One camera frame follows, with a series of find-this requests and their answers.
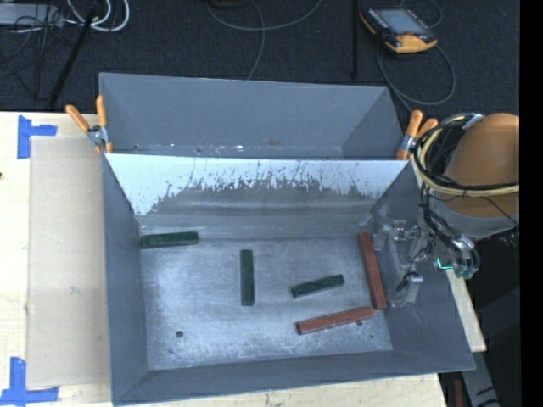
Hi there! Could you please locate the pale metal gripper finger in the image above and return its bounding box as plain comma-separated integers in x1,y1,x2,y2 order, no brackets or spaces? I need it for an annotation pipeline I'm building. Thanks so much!
392,274,424,307
372,221,409,253

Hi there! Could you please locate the red-brown flat block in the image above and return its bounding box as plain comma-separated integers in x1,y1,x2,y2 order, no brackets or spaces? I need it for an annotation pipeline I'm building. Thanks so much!
295,305,377,336
357,231,389,311

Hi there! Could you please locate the dark green flat block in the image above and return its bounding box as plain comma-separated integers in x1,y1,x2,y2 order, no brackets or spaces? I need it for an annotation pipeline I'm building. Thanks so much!
290,273,346,300
239,248,256,307
139,231,200,250

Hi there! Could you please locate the grey metal bin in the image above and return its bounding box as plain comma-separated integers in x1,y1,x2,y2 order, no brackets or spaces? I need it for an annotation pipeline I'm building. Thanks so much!
98,72,477,406

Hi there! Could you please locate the pale flat board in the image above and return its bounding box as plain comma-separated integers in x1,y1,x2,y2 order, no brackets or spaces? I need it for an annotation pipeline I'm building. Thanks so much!
25,136,112,390

